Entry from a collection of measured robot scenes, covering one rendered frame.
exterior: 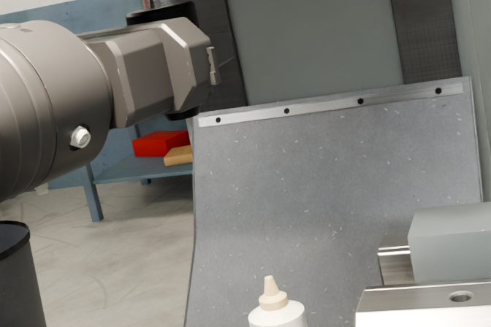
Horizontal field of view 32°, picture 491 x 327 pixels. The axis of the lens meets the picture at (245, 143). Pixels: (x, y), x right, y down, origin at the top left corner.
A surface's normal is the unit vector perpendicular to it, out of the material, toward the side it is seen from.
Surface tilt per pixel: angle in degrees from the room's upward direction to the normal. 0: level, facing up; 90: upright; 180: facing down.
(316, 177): 64
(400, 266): 90
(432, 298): 0
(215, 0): 90
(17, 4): 90
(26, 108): 82
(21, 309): 94
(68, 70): 69
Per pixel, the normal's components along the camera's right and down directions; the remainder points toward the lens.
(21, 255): 0.97, -0.08
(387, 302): -0.20, -0.96
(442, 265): -0.29, 0.27
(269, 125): -0.36, -0.19
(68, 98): 0.80, -0.11
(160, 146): -0.61, 0.30
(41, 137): 0.84, 0.21
